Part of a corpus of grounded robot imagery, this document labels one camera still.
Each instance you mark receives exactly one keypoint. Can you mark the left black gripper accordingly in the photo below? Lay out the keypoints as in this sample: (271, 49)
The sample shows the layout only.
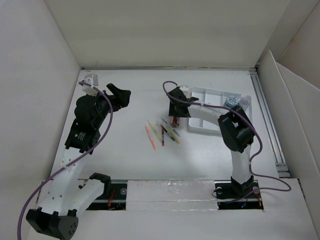
(119, 98)

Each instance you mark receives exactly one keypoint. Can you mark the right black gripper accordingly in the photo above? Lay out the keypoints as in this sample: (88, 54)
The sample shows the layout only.
(172, 111)

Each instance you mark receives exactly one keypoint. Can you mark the pink capped marker case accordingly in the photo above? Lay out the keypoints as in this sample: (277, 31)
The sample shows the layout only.
(175, 122)

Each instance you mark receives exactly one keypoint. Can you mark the blue gel pen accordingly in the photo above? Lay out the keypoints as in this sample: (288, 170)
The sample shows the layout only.
(170, 127)

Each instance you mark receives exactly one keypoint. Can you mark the red gel pen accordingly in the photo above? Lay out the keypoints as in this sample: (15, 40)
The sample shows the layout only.
(162, 136)

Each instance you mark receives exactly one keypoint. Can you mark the short yellow highlighter pen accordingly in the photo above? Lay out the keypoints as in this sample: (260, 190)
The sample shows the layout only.
(173, 135)

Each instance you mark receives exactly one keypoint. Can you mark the orange highlighter pen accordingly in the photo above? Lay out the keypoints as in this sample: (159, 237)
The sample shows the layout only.
(150, 138)

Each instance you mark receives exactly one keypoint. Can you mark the blue patterned round tin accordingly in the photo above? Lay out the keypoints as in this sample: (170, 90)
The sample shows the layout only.
(231, 101)

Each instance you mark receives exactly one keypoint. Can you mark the black gel pen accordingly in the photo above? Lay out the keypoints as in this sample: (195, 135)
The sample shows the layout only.
(167, 133)

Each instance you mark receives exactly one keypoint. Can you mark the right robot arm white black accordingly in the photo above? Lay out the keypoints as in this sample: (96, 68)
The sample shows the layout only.
(235, 128)

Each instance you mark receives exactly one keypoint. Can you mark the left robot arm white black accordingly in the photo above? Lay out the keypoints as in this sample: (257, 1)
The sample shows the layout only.
(58, 214)

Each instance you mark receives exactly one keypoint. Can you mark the long yellow highlighter pen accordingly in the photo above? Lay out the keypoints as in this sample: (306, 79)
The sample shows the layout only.
(154, 131)

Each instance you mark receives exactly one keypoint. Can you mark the small clear glitter jar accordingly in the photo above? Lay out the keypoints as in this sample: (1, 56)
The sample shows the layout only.
(244, 103)

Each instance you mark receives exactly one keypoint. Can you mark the white folded cardboard panel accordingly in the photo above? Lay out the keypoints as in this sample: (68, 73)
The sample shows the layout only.
(294, 106)

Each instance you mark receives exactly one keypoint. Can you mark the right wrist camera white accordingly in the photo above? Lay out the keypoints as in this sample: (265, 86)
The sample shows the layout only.
(184, 88)

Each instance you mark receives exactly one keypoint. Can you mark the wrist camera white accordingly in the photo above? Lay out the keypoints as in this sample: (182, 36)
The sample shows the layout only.
(91, 80)
(184, 88)

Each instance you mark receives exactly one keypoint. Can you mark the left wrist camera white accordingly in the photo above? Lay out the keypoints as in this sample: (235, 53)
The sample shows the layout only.
(91, 80)

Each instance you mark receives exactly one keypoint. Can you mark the black mounting rail base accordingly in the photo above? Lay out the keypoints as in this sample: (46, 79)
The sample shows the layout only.
(116, 200)

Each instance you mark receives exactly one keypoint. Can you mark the aluminium side rail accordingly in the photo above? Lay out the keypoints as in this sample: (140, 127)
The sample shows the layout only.
(280, 162)

